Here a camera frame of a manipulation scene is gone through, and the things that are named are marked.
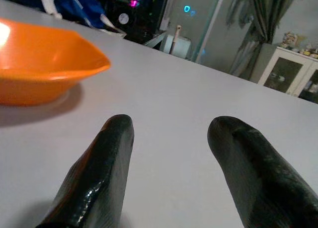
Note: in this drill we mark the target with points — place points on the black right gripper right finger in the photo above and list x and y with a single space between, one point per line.
261 183

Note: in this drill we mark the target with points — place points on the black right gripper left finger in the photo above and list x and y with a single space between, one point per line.
99 175

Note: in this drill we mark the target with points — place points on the orange plastic bowl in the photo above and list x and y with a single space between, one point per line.
37 64

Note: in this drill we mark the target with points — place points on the white glass-door cabinet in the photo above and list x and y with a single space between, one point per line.
278 53

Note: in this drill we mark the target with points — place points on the grey-green curtain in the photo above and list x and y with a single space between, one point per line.
263 19

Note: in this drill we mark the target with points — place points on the pale-framed glass door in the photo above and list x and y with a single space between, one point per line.
198 26

